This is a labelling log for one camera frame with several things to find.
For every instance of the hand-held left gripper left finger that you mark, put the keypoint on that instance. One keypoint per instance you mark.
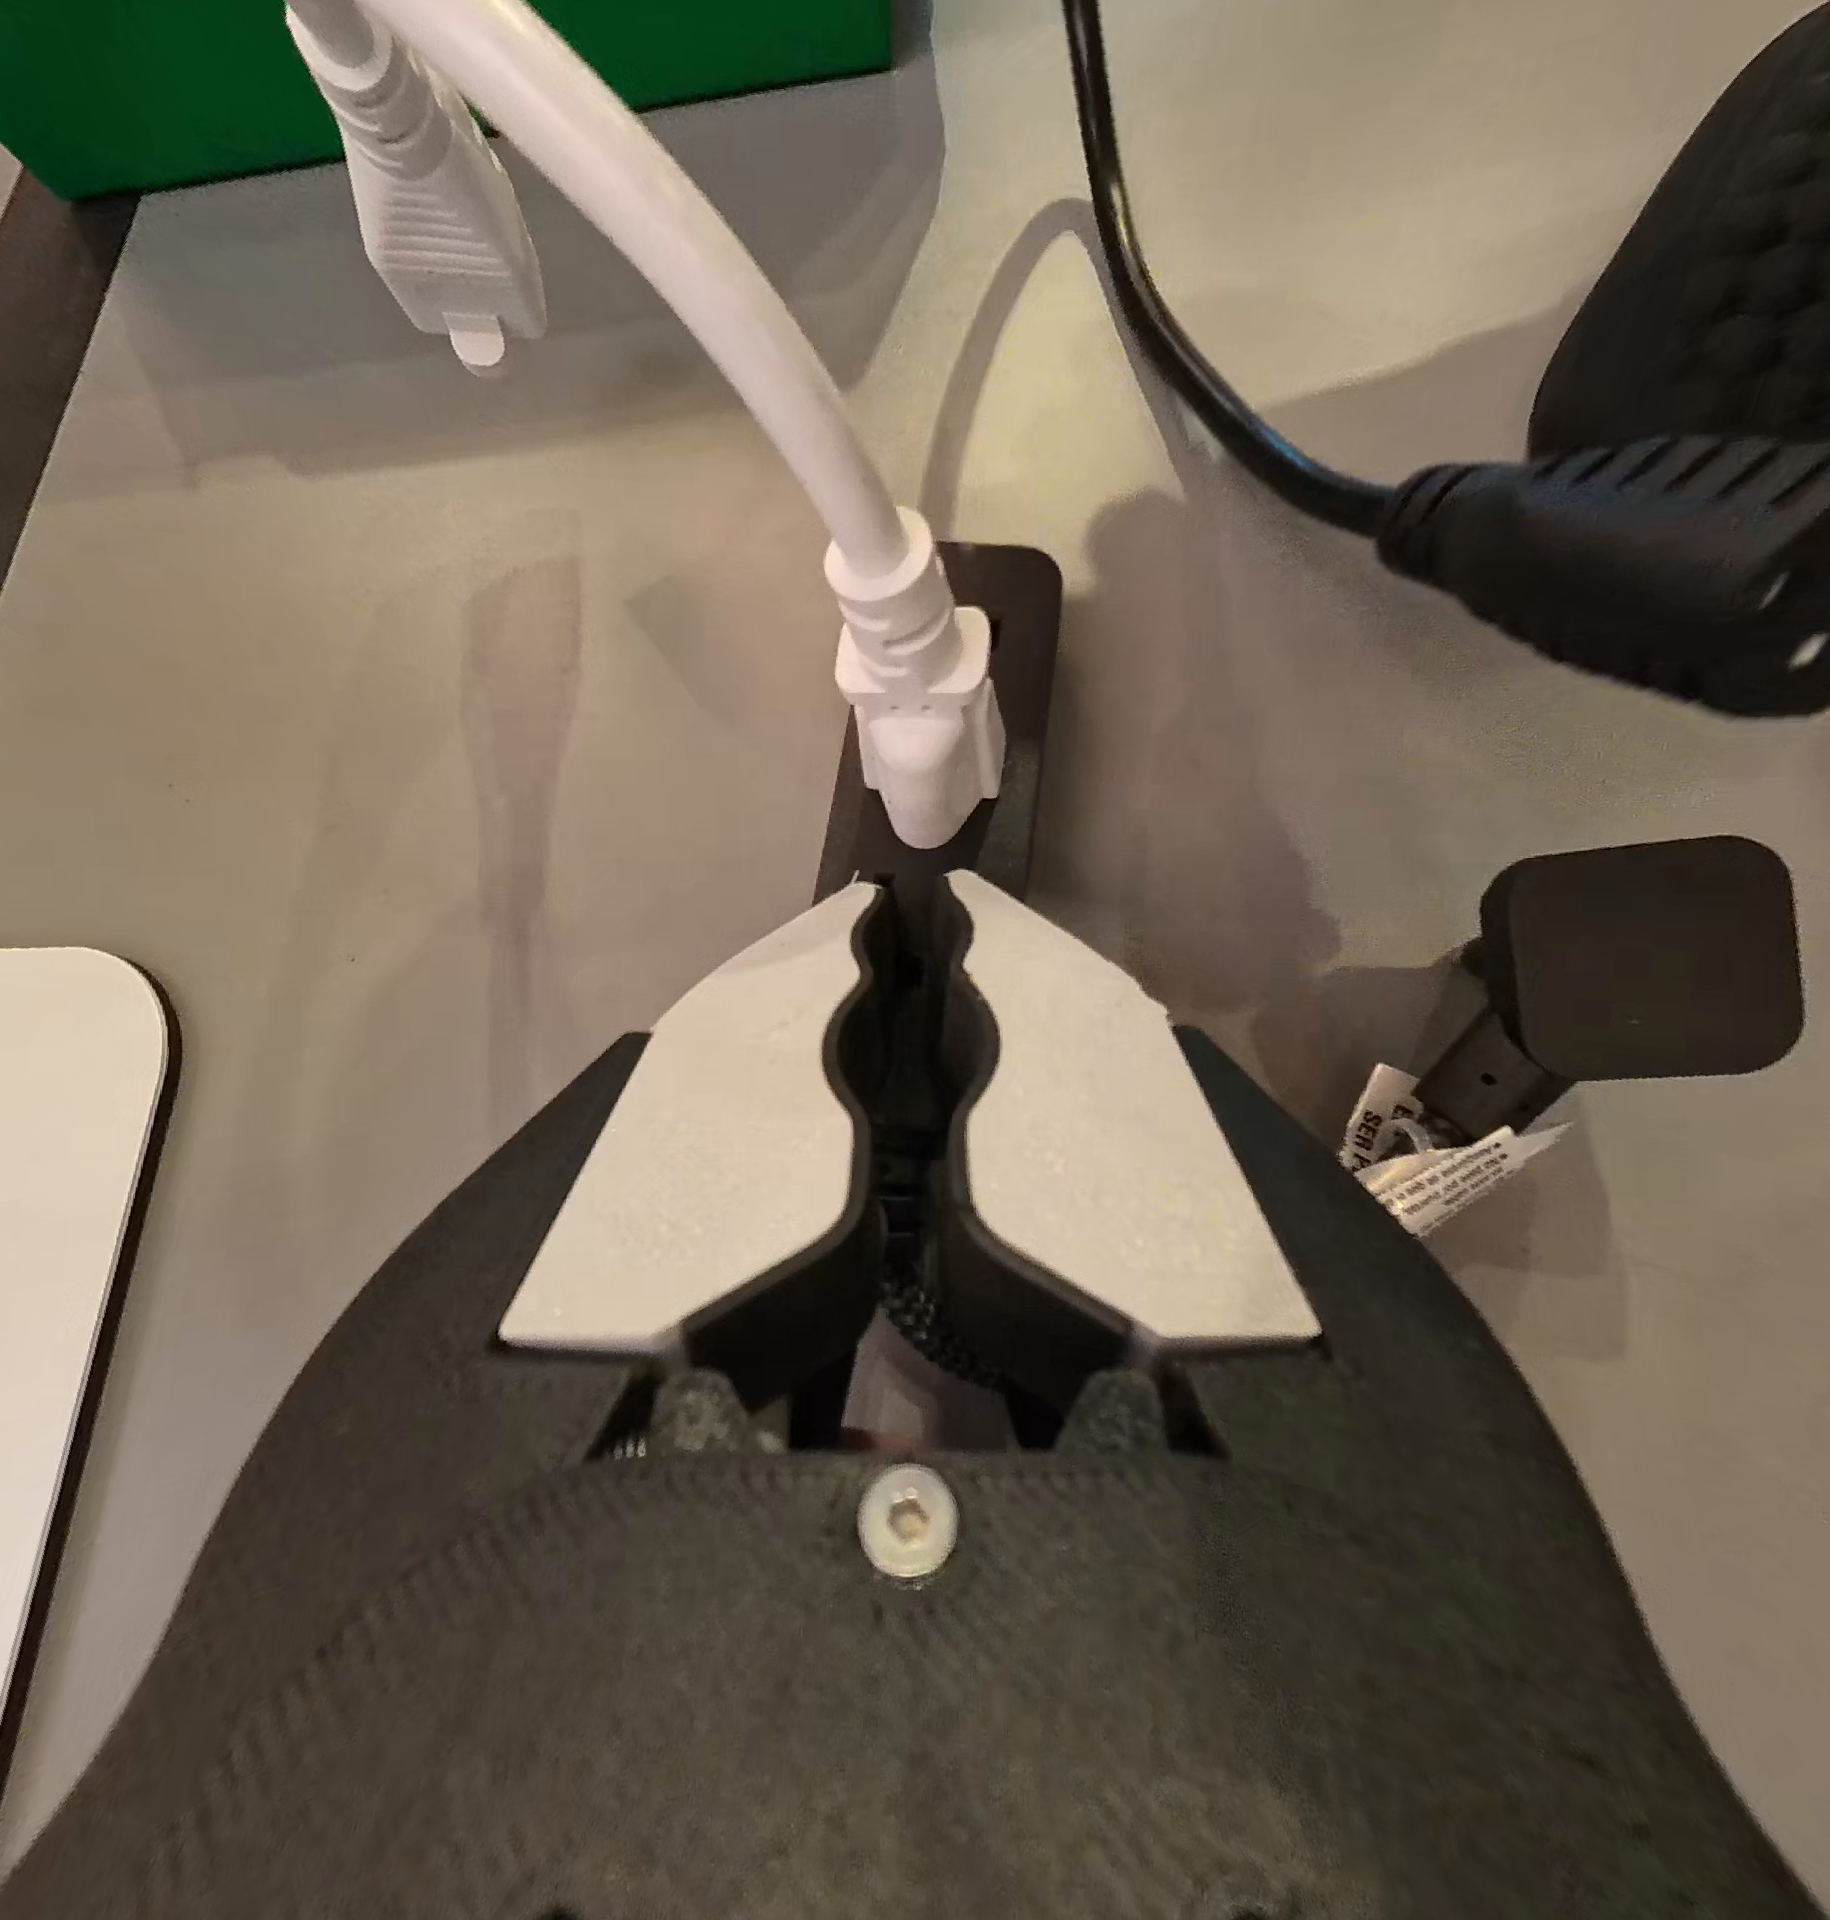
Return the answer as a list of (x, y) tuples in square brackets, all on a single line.
[(690, 1186)]

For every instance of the green plastic bin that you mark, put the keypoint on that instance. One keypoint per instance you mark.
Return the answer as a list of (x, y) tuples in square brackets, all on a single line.
[(136, 75)]

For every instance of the black mesh pad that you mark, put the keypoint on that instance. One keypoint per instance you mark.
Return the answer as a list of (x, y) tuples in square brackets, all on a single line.
[(1739, 270)]

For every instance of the black flat strip plug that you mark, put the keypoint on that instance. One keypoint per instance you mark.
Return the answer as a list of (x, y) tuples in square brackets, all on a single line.
[(1651, 961)]

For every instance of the white power plug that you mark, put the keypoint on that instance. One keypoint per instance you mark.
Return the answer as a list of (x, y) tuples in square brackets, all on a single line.
[(923, 722)]

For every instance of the black power strip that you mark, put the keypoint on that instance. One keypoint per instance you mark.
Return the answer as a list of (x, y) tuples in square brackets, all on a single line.
[(1028, 690)]

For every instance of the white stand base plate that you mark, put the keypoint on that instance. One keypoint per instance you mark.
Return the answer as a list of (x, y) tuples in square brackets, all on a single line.
[(43, 1275)]

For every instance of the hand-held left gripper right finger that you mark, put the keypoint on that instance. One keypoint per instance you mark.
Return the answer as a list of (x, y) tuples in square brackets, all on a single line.
[(1139, 1202)]

